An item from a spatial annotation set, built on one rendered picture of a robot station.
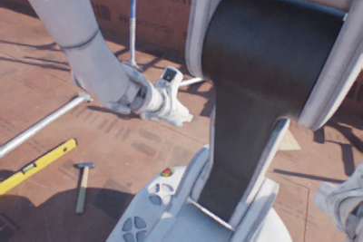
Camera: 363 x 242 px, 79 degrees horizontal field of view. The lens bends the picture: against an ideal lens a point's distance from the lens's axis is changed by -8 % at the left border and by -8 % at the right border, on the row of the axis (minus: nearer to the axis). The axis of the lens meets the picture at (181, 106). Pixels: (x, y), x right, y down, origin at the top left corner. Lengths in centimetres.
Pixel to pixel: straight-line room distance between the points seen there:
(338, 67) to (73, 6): 29
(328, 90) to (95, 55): 29
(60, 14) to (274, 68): 25
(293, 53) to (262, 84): 5
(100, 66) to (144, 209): 58
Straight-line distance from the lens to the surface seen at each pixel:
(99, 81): 37
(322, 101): 28
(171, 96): 57
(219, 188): 59
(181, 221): 67
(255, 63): 29
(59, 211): 129
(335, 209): 51
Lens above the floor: 108
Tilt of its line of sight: 36 degrees down
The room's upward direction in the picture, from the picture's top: 9 degrees clockwise
